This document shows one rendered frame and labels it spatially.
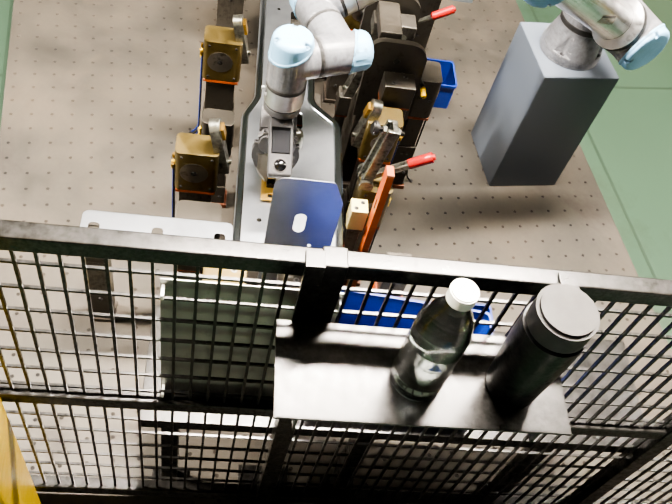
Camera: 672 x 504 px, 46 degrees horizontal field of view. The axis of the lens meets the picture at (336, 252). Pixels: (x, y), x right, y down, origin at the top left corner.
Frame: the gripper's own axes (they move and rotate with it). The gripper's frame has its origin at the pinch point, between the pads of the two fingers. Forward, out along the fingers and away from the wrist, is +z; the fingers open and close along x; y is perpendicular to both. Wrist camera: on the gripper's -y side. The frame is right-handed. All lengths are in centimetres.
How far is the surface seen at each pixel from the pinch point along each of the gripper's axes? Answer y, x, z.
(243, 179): 1.6, 5.6, 2.5
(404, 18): 40, -28, -14
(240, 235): -13.2, 5.4, 2.5
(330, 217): -27.0, -8.2, -22.5
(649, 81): 175, -184, 100
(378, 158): -1.9, -20.0, -11.6
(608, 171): 114, -150, 101
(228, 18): 76, 12, 20
